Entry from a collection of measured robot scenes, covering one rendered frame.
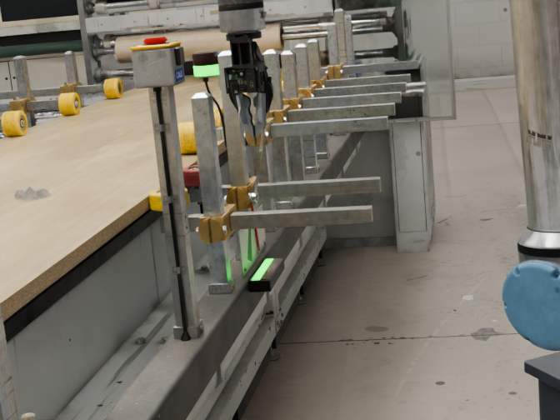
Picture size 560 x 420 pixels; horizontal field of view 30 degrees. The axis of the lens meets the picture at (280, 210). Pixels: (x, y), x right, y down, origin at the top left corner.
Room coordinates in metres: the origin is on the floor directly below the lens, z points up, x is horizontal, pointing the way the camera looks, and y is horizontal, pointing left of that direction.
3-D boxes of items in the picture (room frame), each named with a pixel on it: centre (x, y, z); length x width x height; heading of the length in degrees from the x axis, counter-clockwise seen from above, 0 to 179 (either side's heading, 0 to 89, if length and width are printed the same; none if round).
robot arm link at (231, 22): (2.11, 0.04, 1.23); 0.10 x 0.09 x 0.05; 79
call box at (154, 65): (1.79, 0.18, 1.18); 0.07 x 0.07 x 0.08; 79
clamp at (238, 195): (2.32, 0.08, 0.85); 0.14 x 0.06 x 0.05; 169
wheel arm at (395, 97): (3.06, -0.13, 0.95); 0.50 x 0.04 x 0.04; 79
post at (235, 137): (2.29, 0.08, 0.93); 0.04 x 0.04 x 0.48; 79
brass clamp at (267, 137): (2.56, 0.03, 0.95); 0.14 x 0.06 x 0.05; 169
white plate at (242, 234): (2.26, 0.07, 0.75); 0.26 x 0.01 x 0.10; 169
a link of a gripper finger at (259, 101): (2.10, 0.03, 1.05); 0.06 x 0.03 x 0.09; 169
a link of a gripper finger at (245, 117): (2.11, 0.06, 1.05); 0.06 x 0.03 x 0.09; 169
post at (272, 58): (2.78, -0.01, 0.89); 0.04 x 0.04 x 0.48; 79
